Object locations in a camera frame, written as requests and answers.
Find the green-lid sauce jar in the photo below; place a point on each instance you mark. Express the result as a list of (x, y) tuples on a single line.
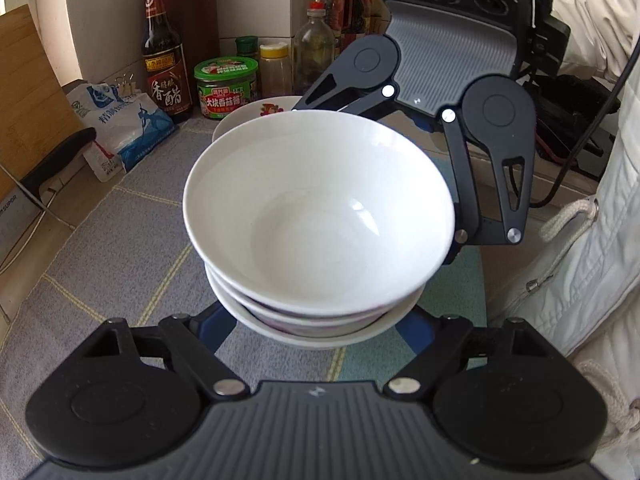
[(225, 95)]

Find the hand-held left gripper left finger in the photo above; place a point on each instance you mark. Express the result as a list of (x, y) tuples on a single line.
[(215, 327)]

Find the person's white jacket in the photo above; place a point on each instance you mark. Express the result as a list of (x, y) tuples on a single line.
[(575, 310)]

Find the dark vinegar bottle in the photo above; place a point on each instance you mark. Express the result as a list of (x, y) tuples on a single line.
[(167, 60)]

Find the white fruit-print plate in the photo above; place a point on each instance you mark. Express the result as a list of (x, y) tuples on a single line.
[(250, 110)]

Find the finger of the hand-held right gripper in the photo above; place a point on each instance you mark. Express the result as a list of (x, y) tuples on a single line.
[(500, 230), (320, 92)]

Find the bamboo cutting board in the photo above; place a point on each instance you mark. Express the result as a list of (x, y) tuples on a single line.
[(30, 85)]

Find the dark wooden knife block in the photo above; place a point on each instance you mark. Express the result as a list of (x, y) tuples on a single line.
[(200, 20)]

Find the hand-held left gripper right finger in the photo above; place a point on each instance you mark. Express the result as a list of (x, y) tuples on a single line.
[(415, 330)]

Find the white pink-flower bowl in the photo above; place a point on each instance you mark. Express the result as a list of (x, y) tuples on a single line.
[(227, 294), (310, 341)]

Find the yellow-lid spice jar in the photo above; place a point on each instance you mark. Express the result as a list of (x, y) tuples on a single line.
[(275, 75)]

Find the red sauce bottle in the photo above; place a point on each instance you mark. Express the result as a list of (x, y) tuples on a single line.
[(352, 10)]

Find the grey and teal towel mat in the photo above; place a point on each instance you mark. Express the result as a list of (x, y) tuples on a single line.
[(125, 260)]

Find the white and blue salt bag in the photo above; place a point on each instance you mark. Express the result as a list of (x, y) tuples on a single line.
[(130, 130)]

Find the metal binder clip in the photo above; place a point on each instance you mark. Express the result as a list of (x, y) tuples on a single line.
[(125, 85)]

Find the clear glass bottle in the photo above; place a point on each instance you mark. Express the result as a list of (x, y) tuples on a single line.
[(312, 50)]

